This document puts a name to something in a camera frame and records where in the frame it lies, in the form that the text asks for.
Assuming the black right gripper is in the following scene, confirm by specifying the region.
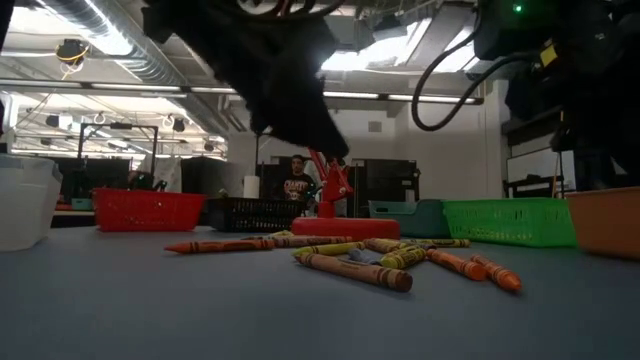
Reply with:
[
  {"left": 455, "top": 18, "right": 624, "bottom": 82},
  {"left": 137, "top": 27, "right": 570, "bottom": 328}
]
[{"left": 473, "top": 0, "right": 640, "bottom": 187}]

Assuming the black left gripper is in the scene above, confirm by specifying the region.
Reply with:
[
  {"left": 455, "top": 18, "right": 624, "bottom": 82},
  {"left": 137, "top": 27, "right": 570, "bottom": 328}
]
[{"left": 142, "top": 0, "right": 351, "bottom": 160}]

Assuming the orange crayon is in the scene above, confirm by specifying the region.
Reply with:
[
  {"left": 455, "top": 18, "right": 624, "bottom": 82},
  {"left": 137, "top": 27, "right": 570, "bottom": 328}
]
[
  {"left": 425, "top": 247, "right": 488, "bottom": 282},
  {"left": 163, "top": 238, "right": 277, "bottom": 255},
  {"left": 469, "top": 253, "right": 524, "bottom": 294}
]

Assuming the clear plastic bin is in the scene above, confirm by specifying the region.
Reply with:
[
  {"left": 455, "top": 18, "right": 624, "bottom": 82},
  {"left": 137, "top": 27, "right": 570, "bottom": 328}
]
[{"left": 0, "top": 153, "right": 65, "bottom": 252}]

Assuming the person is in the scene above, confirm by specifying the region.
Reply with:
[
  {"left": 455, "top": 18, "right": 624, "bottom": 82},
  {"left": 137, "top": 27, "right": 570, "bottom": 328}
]
[{"left": 282, "top": 153, "right": 319, "bottom": 204}]

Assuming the orange plastic bin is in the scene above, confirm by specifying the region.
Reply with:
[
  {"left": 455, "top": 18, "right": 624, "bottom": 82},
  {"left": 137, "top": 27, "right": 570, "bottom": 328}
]
[{"left": 562, "top": 184, "right": 640, "bottom": 262}]

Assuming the white paper roll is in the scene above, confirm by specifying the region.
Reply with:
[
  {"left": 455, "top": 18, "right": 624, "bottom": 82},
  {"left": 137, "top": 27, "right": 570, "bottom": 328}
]
[{"left": 243, "top": 174, "right": 262, "bottom": 200}]

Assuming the whiteboard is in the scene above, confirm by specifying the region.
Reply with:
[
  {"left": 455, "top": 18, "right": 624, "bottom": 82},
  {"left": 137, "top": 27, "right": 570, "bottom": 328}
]
[{"left": 505, "top": 147, "right": 564, "bottom": 199}]

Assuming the black plastic basket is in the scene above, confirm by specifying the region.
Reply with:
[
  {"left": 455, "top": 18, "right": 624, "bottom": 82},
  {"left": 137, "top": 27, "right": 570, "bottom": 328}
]
[{"left": 205, "top": 197, "right": 307, "bottom": 233}]

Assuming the black cabinet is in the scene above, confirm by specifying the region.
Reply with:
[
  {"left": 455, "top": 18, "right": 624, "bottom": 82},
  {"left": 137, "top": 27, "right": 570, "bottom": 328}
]
[{"left": 351, "top": 158, "right": 422, "bottom": 219}]

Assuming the red desk lamp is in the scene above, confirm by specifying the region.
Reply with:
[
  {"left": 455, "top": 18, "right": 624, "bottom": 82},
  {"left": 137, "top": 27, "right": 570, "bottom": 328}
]
[{"left": 290, "top": 147, "right": 401, "bottom": 242}]

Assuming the green plastic basket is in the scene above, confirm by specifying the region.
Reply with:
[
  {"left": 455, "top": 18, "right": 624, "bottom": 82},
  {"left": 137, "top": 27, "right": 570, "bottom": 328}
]
[{"left": 441, "top": 196, "right": 576, "bottom": 249}]

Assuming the teal plastic bin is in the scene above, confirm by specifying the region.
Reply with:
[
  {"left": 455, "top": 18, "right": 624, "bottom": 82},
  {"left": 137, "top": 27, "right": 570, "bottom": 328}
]
[{"left": 368, "top": 198, "right": 451, "bottom": 239}]

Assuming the blue crayon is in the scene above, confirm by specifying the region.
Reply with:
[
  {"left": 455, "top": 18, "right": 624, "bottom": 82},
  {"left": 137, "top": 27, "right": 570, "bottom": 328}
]
[{"left": 347, "top": 248, "right": 381, "bottom": 266}]

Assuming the red plastic basket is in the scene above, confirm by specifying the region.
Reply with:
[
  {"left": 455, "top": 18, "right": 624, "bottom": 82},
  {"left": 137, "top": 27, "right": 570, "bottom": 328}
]
[{"left": 92, "top": 187, "right": 207, "bottom": 233}]

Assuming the black ceiling-mounted device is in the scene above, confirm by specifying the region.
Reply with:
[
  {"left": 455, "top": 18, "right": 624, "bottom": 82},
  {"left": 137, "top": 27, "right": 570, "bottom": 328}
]
[{"left": 54, "top": 38, "right": 91, "bottom": 66}]

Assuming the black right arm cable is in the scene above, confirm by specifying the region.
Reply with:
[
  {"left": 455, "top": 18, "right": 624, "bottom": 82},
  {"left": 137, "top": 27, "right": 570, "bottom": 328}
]
[{"left": 410, "top": 32, "right": 546, "bottom": 133}]

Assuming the silver ventilation duct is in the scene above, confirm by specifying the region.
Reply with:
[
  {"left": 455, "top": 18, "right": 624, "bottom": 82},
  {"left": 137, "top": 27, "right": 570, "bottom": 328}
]
[{"left": 37, "top": 0, "right": 229, "bottom": 137}]

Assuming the black metal rack frame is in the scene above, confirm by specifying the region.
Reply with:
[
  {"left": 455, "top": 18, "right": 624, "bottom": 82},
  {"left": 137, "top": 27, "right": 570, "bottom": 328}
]
[{"left": 76, "top": 122, "right": 160, "bottom": 201}]

